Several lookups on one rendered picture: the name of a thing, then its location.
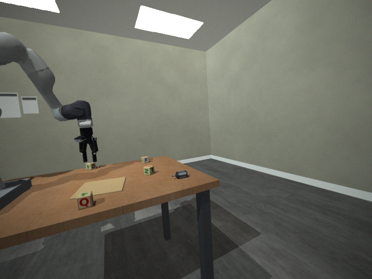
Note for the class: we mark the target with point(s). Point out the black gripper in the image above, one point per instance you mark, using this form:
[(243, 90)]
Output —
[(89, 140)]

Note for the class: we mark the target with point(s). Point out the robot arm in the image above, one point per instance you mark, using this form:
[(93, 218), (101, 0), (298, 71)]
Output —
[(13, 50)]

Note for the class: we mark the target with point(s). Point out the beige square mat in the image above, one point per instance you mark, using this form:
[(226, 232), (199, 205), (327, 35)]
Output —
[(101, 187)]

